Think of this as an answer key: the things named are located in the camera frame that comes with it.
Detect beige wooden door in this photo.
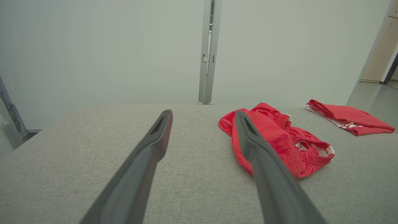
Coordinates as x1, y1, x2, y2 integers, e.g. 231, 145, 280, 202
360, 0, 398, 83

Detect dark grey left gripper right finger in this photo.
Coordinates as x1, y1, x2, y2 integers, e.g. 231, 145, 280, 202
235, 110, 327, 224

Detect grey metal frame bracket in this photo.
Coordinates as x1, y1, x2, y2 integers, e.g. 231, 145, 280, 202
0, 77, 41, 150

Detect red shirt with white collar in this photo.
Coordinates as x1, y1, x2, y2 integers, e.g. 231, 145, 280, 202
305, 99, 396, 136

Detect red shorts with white trim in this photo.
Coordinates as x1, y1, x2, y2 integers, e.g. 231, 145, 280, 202
218, 103, 335, 178

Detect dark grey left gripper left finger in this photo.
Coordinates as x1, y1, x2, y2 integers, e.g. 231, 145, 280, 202
79, 110, 173, 224

